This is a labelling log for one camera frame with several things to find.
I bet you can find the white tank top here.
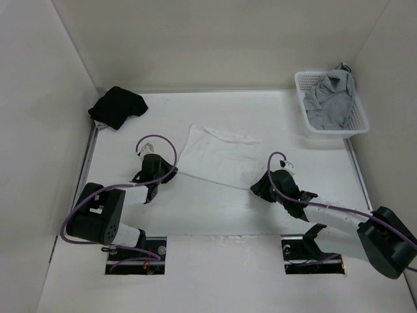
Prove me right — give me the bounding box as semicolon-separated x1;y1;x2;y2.
177;125;265;190

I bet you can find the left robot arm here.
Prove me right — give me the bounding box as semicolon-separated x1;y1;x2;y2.
60;153;178;260

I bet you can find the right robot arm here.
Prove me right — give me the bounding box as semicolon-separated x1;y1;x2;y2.
250;169;416;279

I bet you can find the folded black tank top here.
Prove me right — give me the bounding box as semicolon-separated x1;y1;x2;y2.
88;86;149;130

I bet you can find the grey tank top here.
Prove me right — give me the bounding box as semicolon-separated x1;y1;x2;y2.
303;63;355;130

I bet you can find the white plastic basket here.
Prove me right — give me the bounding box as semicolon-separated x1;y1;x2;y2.
294;71;369;140

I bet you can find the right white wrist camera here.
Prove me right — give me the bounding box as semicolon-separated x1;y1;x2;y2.
280;160;295;176

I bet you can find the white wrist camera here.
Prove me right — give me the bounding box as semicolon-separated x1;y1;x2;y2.
136;143;154;160
280;160;295;176

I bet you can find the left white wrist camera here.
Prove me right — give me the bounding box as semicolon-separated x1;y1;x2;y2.
136;143;154;160

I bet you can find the left metal table rail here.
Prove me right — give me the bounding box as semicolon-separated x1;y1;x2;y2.
69;122;98;213

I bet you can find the metal table rail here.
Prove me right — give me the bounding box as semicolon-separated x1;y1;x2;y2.
69;122;98;213
343;138;373;211

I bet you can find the right metal table rail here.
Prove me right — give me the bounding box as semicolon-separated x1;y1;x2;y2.
343;138;373;211

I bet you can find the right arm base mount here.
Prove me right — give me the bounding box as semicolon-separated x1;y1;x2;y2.
281;224;345;275

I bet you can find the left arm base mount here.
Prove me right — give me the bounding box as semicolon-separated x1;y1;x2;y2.
101;237;167;276

